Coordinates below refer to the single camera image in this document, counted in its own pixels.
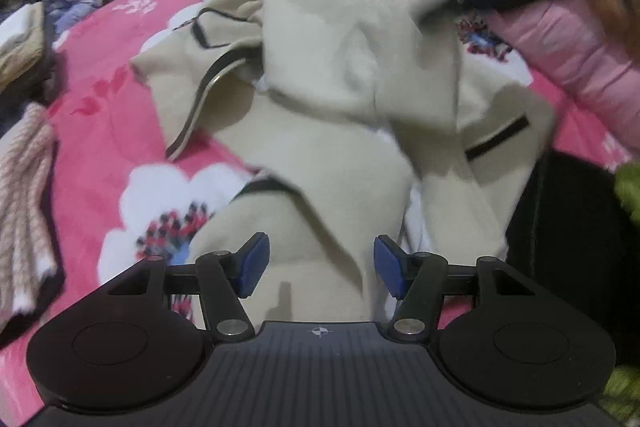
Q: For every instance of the pink floral bed sheet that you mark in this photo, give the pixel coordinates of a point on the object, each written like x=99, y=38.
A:
x=111, y=179

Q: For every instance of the beige jacket with black trim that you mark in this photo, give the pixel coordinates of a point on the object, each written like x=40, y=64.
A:
x=360, y=124

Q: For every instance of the folded clothes stack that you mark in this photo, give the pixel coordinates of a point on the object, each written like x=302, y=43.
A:
x=26, y=54

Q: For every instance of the pink quilted pillow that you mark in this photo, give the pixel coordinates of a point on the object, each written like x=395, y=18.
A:
x=597, y=64

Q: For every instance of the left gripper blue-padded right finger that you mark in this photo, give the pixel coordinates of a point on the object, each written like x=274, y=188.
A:
x=420, y=283

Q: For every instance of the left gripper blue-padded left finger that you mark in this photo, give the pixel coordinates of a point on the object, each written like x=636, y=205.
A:
x=221, y=280

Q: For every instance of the pink striped knit garment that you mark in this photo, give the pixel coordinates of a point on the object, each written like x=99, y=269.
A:
x=27, y=254

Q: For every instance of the green fuzzy object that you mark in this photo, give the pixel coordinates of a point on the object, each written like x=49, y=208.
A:
x=627, y=188

